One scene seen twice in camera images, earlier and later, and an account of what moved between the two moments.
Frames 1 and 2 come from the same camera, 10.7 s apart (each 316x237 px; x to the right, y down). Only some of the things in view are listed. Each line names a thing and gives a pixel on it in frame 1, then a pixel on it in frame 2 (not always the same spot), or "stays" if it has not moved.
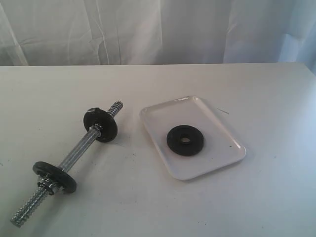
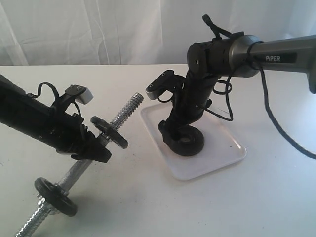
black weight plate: [185, 140] stays
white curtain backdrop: [111, 32] stays
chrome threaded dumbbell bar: [66, 164] -> [41, 208]
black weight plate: [66, 181] -> [55, 196]
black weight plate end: [97, 115] -> [109, 132]
